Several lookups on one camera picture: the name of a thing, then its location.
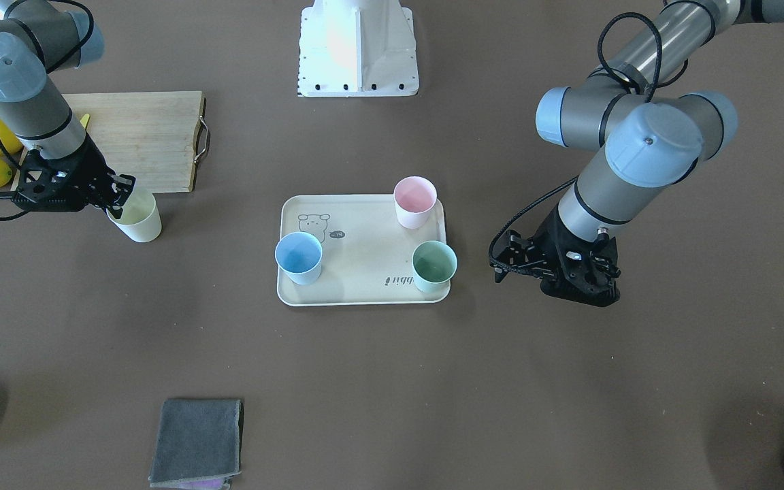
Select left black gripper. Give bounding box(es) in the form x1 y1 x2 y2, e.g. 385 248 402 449
489 209 621 307

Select green plastic cup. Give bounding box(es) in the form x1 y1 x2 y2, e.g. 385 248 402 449
411 241 458 293

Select grey folded cloth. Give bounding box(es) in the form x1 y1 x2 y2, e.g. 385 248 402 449
148 398 243 489

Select cream rabbit tray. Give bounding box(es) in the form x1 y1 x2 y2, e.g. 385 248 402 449
277 193 451 307

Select pink plastic cup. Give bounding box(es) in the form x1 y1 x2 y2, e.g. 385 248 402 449
393 176 438 229

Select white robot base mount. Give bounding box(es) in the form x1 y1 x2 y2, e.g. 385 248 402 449
297 1 420 97

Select pale yellow plastic cup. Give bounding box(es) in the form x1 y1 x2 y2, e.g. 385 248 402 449
105 187 162 243

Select wooden cutting board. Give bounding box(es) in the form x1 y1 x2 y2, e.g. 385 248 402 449
10 91 212 194

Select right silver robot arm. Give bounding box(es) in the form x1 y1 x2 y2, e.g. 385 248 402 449
0 1 135 218

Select blue plastic cup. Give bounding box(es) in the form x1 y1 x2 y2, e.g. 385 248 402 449
274 231 323 285

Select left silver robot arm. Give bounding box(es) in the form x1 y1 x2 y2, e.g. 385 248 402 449
489 1 784 307

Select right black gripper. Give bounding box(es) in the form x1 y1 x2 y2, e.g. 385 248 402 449
10 136 136 219

